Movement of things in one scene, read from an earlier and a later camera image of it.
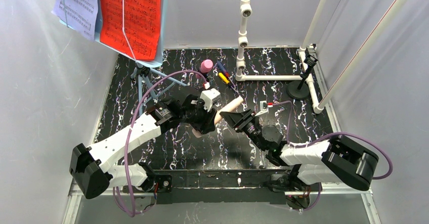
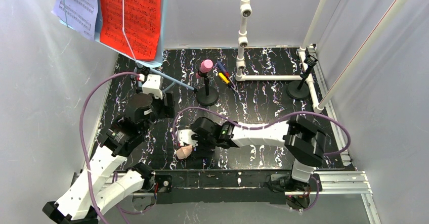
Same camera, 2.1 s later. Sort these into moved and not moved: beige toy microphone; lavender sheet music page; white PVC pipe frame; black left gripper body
Moved: black left gripper body; beige toy microphone
Not moved: lavender sheet music page; white PVC pipe frame
